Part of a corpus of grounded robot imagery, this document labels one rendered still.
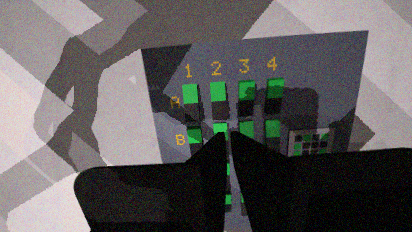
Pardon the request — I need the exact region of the grey switch panel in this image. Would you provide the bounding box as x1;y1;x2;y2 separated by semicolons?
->
141;30;369;229

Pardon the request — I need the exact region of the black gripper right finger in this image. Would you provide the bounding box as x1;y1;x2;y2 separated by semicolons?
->
230;131;412;232

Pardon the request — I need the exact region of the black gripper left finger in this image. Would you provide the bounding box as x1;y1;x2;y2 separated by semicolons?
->
74;132;227;232

